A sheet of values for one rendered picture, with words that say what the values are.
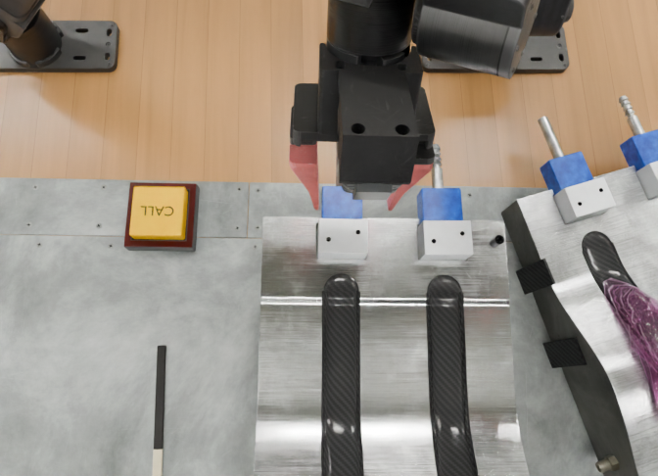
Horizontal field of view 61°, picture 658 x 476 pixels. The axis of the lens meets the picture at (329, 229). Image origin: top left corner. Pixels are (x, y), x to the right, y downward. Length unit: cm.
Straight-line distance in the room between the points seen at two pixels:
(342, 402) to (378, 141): 34
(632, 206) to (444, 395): 32
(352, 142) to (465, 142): 46
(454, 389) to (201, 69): 50
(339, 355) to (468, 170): 30
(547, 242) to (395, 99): 38
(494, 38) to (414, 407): 38
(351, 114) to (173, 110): 46
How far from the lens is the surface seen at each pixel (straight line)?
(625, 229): 74
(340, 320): 59
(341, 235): 57
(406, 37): 39
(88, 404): 71
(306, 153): 43
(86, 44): 83
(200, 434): 68
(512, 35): 34
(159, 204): 68
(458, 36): 35
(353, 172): 33
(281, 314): 58
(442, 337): 61
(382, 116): 33
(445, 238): 59
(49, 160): 78
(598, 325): 67
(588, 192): 70
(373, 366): 59
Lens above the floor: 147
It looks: 75 degrees down
